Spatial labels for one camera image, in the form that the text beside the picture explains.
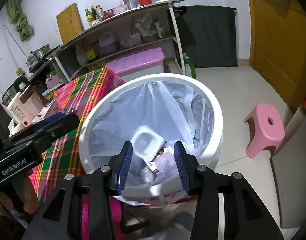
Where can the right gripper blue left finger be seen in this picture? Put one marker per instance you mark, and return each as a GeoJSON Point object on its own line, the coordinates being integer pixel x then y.
{"type": "Point", "coordinates": [126, 164]}

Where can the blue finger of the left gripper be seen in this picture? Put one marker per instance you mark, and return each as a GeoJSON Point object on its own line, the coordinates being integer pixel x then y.
{"type": "Point", "coordinates": [47, 121]}

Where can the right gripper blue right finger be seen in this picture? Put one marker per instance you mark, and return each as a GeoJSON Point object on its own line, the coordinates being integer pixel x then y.
{"type": "Point", "coordinates": [186, 166]}

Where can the white round trash bin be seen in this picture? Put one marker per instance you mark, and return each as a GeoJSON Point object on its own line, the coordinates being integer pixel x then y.
{"type": "Point", "coordinates": [177, 107]}

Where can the metal kitchen shelf rack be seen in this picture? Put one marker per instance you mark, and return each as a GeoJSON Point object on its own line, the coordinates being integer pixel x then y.
{"type": "Point", "coordinates": [121, 26]}

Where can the person's left hand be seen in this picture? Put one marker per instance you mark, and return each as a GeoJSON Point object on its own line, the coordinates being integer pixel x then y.
{"type": "Point", "coordinates": [26, 193]}

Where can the white plastic food tray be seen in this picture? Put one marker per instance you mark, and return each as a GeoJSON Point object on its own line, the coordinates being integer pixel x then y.
{"type": "Point", "coordinates": [146, 143]}

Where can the stainless steel rice cooker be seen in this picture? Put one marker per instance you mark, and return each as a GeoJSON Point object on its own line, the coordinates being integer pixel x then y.
{"type": "Point", "coordinates": [19, 85]}

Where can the pink plaid tablecloth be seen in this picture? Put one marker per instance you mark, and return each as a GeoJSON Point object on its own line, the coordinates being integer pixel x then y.
{"type": "Point", "coordinates": [77, 205]}

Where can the translucent white bin liner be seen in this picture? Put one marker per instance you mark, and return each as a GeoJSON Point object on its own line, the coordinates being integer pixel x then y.
{"type": "Point", "coordinates": [147, 173]}

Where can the steel cooking pot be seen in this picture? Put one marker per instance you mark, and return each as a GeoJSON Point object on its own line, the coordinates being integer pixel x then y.
{"type": "Point", "coordinates": [37, 55]}

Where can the pink plastic stool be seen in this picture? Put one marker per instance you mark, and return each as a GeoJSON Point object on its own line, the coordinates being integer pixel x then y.
{"type": "Point", "coordinates": [269, 129]}

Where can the green dish soap bottle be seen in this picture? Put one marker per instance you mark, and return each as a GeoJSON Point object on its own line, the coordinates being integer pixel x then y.
{"type": "Point", "coordinates": [189, 67]}

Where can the wooden cutting board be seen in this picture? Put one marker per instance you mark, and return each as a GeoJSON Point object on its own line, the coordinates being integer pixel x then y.
{"type": "Point", "coordinates": [69, 23]}

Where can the blue liquid jug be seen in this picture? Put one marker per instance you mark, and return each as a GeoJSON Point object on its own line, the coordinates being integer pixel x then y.
{"type": "Point", "coordinates": [108, 44]}

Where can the green hanging cloth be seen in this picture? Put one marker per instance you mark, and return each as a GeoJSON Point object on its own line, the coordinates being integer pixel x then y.
{"type": "Point", "coordinates": [17, 17]}

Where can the pink lidded storage box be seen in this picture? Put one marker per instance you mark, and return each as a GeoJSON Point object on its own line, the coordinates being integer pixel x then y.
{"type": "Point", "coordinates": [138, 64]}

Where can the green sauce bottle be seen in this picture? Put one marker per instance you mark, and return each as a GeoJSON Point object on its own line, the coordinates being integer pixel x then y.
{"type": "Point", "coordinates": [89, 17]}

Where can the dark soy sauce bottle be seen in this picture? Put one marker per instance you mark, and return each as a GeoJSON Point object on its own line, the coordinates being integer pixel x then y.
{"type": "Point", "coordinates": [94, 13]}

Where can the clear oil bottle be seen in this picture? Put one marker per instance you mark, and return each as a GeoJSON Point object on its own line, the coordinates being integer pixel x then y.
{"type": "Point", "coordinates": [100, 12]}

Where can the black panel appliance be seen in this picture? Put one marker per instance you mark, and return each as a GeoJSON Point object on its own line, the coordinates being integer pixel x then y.
{"type": "Point", "coordinates": [208, 34]}

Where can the yellow wooden door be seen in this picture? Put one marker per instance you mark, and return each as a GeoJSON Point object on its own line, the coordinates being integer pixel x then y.
{"type": "Point", "coordinates": [278, 47]}

